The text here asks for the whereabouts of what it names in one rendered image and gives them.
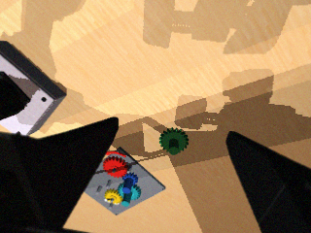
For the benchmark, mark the dark teal gear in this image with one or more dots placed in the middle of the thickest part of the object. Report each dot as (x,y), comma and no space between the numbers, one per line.
(134,193)

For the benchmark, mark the yellow gear with black stripe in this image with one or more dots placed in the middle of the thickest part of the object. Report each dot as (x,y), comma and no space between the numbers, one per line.
(113,193)

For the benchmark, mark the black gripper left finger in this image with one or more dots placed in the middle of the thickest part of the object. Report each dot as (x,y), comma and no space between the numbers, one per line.
(55,170)

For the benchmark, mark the dark blue gear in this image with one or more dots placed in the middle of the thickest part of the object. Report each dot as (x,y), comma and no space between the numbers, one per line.
(129,180)

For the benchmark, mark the red gear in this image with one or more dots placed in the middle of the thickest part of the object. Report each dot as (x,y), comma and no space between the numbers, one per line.
(110,163)

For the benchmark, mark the green gear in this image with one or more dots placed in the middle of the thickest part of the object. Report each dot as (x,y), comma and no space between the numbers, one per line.
(173,140)

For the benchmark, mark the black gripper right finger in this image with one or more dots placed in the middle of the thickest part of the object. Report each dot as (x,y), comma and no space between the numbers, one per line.
(278,188)

